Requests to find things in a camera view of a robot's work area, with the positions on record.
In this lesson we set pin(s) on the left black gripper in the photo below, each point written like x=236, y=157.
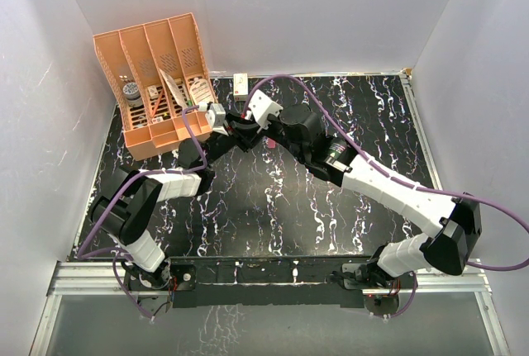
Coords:
x=243, y=135

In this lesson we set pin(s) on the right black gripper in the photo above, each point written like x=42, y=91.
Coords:
x=274, y=121

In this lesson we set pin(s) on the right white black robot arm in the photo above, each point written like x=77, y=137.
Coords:
x=449, y=226

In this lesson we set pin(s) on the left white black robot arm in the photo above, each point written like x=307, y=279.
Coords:
x=124, y=207

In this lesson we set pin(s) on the white label packet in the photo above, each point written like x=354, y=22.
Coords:
x=200, y=90

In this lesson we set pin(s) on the white paper sachet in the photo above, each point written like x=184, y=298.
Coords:
x=176, y=91

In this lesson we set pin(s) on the orange pen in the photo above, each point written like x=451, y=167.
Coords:
x=157, y=104

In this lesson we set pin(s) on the small white card box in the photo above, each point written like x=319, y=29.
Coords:
x=154, y=91

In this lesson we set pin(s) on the orange plastic file organizer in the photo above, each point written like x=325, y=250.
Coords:
x=135, y=54

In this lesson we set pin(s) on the grey round tin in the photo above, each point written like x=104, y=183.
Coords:
x=132, y=94

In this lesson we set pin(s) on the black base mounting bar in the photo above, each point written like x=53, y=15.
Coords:
x=277, y=281

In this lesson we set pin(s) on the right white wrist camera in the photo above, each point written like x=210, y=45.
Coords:
x=260, y=107

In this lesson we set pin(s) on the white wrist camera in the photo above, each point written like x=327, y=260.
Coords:
x=215, y=116
x=260, y=107

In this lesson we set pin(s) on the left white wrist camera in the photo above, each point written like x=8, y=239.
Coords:
x=215, y=116

